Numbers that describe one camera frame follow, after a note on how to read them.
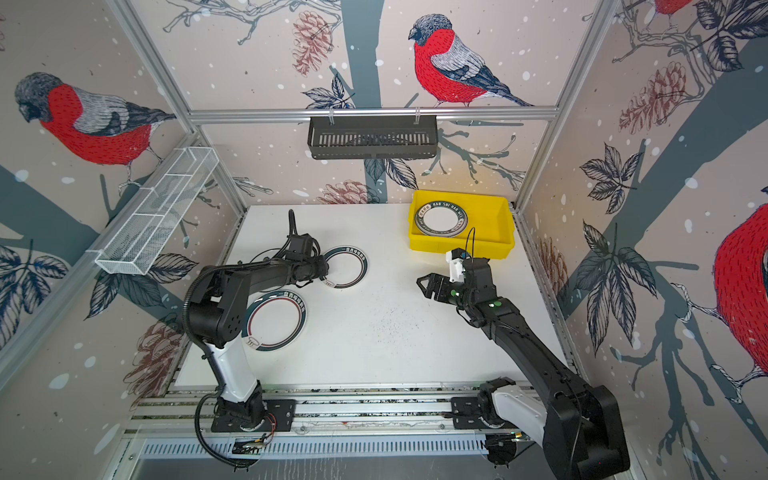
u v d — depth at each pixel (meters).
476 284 0.63
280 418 0.73
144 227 0.74
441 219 1.11
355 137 1.07
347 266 1.01
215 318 0.50
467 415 0.73
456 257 0.75
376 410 0.76
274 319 0.90
